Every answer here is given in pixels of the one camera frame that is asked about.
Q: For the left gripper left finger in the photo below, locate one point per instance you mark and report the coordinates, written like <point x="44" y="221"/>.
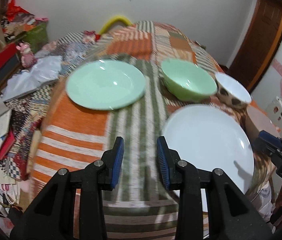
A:
<point x="51" y="214"/>

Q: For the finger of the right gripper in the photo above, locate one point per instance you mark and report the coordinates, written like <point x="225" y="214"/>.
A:
<point x="267" y="140"/>

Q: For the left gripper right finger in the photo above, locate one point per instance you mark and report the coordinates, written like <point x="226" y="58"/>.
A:
<point x="230" y="214"/>

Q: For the pink bowl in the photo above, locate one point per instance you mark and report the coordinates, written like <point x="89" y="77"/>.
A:
<point x="256" y="121"/>

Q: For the white spotted bowl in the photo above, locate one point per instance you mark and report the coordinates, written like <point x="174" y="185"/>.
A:
<point x="231" y="92"/>

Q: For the white plate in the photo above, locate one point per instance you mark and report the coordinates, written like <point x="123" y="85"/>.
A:
<point x="209" y="138"/>

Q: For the mint green bowl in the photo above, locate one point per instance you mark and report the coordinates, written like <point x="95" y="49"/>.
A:
<point x="187" y="81"/>

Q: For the mint green plate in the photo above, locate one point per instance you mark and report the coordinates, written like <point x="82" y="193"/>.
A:
<point x="105" y="85"/>

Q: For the brown wooden door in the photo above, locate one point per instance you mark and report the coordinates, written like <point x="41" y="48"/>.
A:
<point x="260" y="44"/>

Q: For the checkered patchwork quilt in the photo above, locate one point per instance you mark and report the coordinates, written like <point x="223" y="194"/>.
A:
<point x="29" y="111"/>

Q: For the white plastic bag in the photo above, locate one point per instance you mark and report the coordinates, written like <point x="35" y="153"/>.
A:
<point x="45" y="71"/>

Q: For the dark blue box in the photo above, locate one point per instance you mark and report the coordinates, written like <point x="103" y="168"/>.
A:
<point x="9" y="66"/>

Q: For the patchwork striped bedspread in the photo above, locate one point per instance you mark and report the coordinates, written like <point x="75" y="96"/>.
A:
<point x="73" y="136"/>

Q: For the pink pig toy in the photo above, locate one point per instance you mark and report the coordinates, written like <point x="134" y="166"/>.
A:
<point x="27" y="56"/>

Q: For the red box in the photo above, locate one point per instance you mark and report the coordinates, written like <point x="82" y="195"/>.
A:
<point x="7" y="53"/>

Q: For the green storage box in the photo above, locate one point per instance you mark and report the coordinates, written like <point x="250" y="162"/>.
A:
<point x="37" y="37"/>

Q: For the yellow foam tube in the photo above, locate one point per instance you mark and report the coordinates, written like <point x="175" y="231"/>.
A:
<point x="113" y="21"/>

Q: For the red plastic bag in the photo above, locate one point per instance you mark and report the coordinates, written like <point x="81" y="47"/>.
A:
<point x="15" y="13"/>

